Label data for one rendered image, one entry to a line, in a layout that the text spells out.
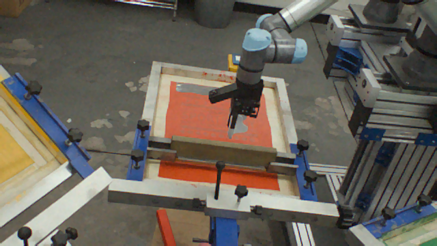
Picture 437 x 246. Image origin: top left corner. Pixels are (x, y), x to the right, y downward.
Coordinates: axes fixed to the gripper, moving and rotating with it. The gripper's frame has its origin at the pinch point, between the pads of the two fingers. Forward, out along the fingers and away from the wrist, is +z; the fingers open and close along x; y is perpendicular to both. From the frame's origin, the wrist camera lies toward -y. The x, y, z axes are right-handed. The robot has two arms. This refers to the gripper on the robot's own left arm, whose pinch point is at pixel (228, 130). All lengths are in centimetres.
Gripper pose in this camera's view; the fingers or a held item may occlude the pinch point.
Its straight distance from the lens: 161.1
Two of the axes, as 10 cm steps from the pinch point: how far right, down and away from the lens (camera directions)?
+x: -0.1, -5.8, 8.1
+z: -1.7, 8.0, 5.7
